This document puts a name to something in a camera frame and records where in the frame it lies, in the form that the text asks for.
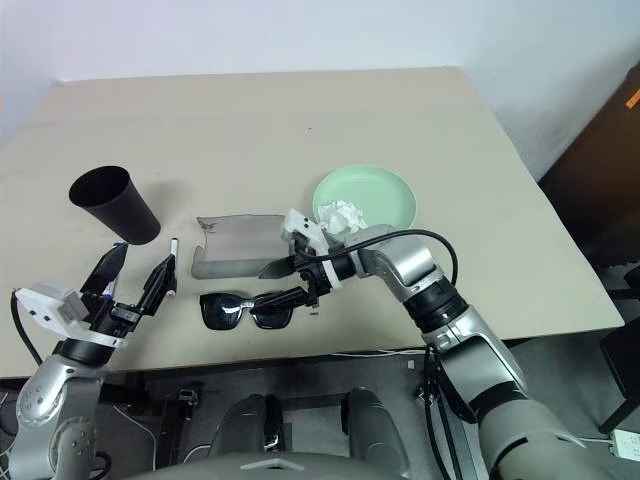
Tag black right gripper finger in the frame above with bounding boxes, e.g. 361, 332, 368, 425
258, 255, 300, 280
253, 285, 312, 315

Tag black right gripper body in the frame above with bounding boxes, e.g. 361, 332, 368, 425
292, 233, 329, 306

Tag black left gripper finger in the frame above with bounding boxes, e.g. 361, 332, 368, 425
79, 244, 127, 301
141, 253, 177, 317

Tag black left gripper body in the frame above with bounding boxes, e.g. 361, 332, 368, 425
82, 293, 144, 342

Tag white marker with black cap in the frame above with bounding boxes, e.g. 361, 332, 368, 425
168, 238, 180, 297

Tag grey glasses case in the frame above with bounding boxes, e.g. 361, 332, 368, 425
190, 211, 299, 280

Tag black plastic cup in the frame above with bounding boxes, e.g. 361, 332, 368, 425
68, 165, 162, 246

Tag black sunglasses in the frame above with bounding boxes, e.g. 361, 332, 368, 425
198, 291, 296, 332

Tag crumpled white tissue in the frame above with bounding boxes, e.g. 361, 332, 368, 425
318, 199, 367, 234

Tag dark grey rounded shape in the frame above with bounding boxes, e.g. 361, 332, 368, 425
207, 392, 294, 459
344, 387, 407, 464

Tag grey robot torso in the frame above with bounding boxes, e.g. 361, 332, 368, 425
124, 449, 416, 480

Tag dark brown cabinet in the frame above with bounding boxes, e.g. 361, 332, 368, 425
537, 64, 640, 274

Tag white power strip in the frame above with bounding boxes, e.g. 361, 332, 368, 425
608, 428, 640, 459

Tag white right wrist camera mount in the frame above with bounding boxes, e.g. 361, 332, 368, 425
279, 209, 346, 292

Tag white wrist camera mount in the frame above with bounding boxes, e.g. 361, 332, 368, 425
279, 209, 346, 292
13, 281, 131, 350

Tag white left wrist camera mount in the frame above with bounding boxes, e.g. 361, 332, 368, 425
13, 281, 131, 350

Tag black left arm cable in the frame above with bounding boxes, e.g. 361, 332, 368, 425
10, 289, 44, 366

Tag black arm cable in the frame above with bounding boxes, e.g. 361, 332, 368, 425
10, 289, 44, 366
329, 227, 460, 286

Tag thin white floor cable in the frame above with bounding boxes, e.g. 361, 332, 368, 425
329, 348, 426, 359

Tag black metal frame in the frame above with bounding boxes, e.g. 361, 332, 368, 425
97, 372, 206, 466

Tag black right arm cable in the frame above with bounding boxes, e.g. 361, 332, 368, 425
329, 227, 460, 286

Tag black hanging cable bundle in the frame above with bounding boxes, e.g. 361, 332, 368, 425
422, 349, 476, 480

